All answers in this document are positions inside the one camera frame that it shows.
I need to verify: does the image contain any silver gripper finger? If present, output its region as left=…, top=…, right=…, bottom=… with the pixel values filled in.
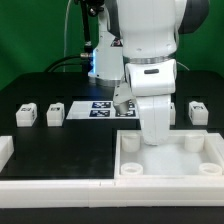
left=113, top=82, right=135, bottom=114

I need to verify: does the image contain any white square tabletop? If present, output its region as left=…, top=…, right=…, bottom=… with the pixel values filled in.
left=114, top=130, right=224, bottom=179

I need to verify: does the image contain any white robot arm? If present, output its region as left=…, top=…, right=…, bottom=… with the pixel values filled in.
left=87, top=0, right=210, bottom=145

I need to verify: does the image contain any white sheet with tags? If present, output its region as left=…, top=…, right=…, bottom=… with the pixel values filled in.
left=67, top=101, right=139, bottom=120

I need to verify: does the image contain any white U-shaped obstacle fence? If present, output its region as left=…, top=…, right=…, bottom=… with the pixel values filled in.
left=0, top=134, right=224, bottom=209

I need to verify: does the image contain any black cable bundle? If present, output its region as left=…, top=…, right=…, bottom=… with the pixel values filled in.
left=44, top=0, right=98, bottom=73

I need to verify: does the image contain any white thin cable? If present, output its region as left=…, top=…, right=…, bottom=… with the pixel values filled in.
left=63, top=0, right=73, bottom=73

